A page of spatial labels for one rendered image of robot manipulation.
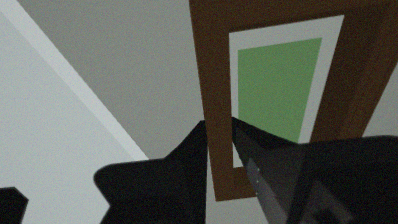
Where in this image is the brown picture frame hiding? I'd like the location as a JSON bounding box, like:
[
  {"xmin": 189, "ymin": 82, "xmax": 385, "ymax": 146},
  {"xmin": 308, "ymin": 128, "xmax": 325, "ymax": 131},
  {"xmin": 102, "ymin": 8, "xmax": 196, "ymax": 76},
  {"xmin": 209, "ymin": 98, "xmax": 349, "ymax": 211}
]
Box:
[{"xmin": 189, "ymin": 0, "xmax": 398, "ymax": 202}]

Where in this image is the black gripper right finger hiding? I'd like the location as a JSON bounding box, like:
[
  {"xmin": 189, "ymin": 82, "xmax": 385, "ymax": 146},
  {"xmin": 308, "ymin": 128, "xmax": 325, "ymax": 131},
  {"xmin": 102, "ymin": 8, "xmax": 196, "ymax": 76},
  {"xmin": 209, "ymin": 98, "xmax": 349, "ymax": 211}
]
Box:
[{"xmin": 232, "ymin": 117, "xmax": 398, "ymax": 224}]

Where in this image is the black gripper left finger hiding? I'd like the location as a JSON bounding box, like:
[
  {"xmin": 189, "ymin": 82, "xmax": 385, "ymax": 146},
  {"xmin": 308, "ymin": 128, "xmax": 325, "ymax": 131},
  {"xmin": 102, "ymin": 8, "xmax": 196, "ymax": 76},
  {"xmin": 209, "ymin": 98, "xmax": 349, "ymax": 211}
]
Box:
[{"xmin": 94, "ymin": 120, "xmax": 208, "ymax": 224}]

